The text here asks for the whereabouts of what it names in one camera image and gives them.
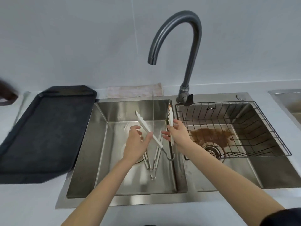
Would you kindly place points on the round metal sink button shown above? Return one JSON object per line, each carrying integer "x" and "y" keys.
{"x": 240, "y": 97}

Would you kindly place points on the dark sleeve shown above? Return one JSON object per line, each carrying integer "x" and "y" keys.
{"x": 284, "y": 217}

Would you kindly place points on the metal sink drain strainer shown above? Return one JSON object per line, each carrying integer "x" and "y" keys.
{"x": 212, "y": 150}

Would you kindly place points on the person's left thumb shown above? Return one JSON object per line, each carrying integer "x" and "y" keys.
{"x": 148, "y": 139}

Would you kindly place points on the person's left forearm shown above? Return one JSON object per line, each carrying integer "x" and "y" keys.
{"x": 103, "y": 190}

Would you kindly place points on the white and metal kitchen tongs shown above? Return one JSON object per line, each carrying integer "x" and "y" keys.
{"x": 157, "y": 155}
{"x": 142, "y": 121}

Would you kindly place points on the person's right forearm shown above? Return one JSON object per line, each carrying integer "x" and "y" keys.
{"x": 225, "y": 183}

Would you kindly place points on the stainless steel double sink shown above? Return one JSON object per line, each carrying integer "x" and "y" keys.
{"x": 145, "y": 185}

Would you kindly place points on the dark grey gooseneck faucet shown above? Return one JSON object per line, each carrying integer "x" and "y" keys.
{"x": 191, "y": 56}

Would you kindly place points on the black rectangular tray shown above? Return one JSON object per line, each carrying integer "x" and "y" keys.
{"x": 44, "y": 134}

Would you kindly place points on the stainless steel basin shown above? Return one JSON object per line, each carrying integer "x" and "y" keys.
{"x": 289, "y": 103}

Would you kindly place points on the person's right hand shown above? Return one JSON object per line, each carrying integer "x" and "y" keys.
{"x": 181, "y": 136}

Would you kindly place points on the dark brown object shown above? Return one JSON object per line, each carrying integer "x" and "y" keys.
{"x": 7, "y": 92}

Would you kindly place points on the beige dish cloth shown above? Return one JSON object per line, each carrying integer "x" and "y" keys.
{"x": 134, "y": 91}

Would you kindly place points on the person's left hand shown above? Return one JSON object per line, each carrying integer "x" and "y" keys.
{"x": 132, "y": 148}

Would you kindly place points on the person's right thumb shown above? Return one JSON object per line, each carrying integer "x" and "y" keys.
{"x": 166, "y": 133}

